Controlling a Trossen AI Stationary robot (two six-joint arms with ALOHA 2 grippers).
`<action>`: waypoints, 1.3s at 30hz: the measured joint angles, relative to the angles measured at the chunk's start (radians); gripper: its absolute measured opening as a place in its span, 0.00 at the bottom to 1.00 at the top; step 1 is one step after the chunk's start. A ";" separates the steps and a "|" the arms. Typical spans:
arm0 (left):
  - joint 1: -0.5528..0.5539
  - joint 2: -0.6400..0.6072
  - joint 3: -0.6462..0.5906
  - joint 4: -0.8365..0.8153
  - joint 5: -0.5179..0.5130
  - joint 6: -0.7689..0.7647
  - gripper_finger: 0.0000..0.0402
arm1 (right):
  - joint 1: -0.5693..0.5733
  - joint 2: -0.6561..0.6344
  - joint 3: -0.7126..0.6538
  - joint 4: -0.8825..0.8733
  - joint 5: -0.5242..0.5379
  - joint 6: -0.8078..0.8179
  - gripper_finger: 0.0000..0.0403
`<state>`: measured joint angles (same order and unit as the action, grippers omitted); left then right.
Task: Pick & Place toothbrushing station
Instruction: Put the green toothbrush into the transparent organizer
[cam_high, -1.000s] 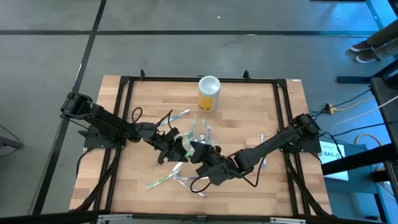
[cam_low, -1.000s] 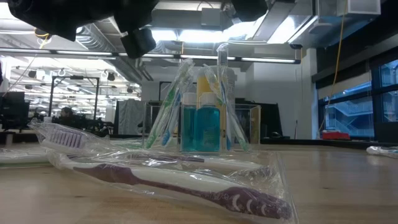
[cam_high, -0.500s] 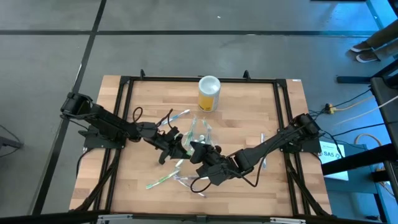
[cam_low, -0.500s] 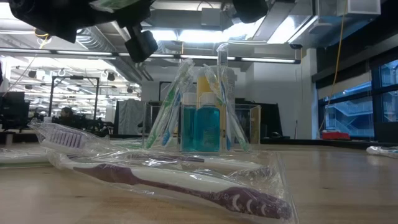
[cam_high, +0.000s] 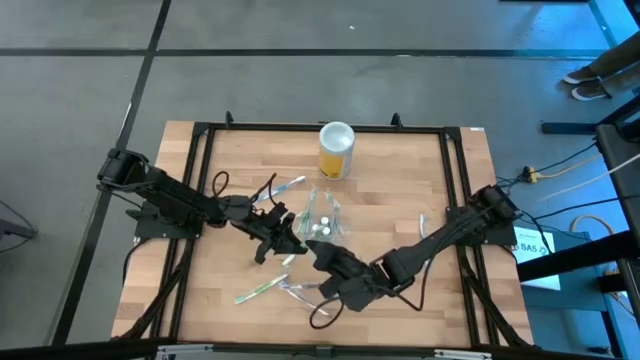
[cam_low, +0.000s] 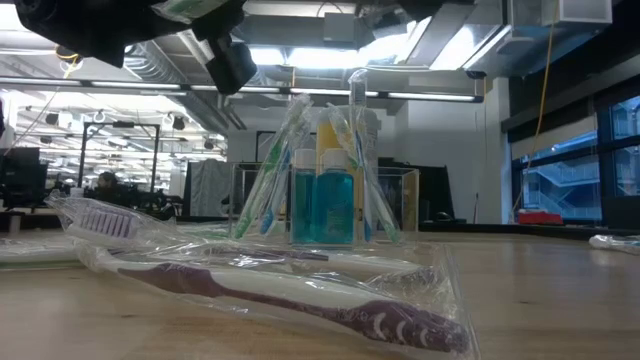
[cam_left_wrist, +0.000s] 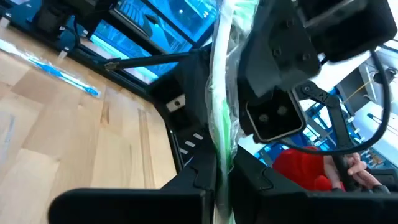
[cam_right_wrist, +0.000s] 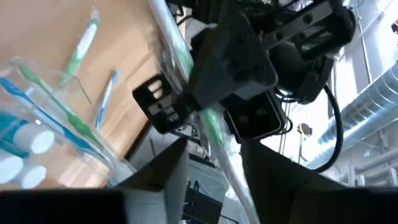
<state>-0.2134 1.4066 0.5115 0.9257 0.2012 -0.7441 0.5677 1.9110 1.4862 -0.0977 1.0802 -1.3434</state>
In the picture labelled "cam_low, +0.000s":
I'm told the yellow canister with white lid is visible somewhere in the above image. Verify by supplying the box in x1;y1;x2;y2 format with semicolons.
314;103;384;236

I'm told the black ceiling cable reel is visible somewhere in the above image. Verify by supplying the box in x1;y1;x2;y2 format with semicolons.
53;45;85;66

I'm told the black equipment cabinet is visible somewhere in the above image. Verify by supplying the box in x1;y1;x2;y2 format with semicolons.
377;158;456;225

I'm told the yellow hanging cable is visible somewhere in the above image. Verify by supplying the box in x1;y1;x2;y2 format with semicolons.
508;0;560;224

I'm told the person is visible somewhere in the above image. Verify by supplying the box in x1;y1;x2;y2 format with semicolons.
94;171;124;202

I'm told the grey ceiling box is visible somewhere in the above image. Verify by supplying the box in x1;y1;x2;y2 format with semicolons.
322;12;357;45

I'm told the white ceiling air unit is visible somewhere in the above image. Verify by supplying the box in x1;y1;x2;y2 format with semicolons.
541;0;614;27

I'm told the black metal gantry frame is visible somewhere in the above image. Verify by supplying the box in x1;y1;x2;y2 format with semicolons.
78;121;162;194

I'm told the clear acrylic organizer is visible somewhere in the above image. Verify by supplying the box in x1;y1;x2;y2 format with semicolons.
228;159;422;251

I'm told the linear ceiling light bar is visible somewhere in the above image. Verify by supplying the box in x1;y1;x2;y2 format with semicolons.
0;75;485;105

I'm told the red storage box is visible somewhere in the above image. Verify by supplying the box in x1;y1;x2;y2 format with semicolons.
516;209;565;227

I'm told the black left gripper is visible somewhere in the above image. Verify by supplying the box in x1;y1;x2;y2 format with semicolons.
124;0;257;96

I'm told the black computer monitor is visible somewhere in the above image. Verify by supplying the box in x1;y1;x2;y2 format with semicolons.
0;146;50;209

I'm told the teal mouthwash bottle white cap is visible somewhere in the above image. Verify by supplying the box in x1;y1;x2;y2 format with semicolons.
291;147;321;245
315;147;357;247

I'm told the silver ribbed ventilation duct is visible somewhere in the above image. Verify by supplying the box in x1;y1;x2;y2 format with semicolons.
122;37;249;132

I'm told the grey fabric cover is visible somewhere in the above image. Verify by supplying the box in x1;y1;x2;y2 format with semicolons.
181;158;235;219

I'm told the window with dark frame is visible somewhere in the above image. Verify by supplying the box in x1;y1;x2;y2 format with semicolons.
508;92;640;230

